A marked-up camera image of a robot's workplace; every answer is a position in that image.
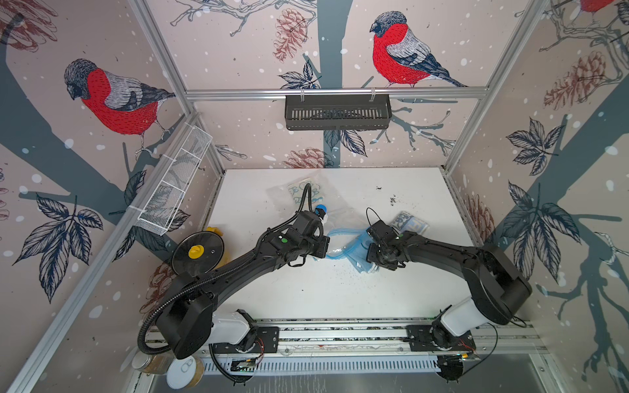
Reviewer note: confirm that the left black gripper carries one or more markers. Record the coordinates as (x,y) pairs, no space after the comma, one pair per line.
(324,241)

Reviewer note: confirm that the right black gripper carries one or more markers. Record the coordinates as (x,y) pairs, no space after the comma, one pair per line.
(371,250)

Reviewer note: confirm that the grey patterned towel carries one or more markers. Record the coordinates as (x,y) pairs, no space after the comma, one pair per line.
(406,222)

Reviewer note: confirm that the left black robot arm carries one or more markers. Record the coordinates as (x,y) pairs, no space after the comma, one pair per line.
(185,316)

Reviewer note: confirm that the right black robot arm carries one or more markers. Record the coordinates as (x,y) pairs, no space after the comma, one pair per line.
(497,288)

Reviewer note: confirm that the yellow pot black lid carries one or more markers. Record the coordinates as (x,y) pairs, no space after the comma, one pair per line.
(199,253)

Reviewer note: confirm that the glass jar with metal lid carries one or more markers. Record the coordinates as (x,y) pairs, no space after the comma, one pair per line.
(152,364)

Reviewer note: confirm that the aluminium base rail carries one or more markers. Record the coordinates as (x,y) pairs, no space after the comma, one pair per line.
(287,347)

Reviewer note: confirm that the black hanging wire basket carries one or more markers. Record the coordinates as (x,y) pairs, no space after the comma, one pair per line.
(357,112)

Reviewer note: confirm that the white mesh wall shelf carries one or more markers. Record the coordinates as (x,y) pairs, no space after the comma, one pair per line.
(158,214)

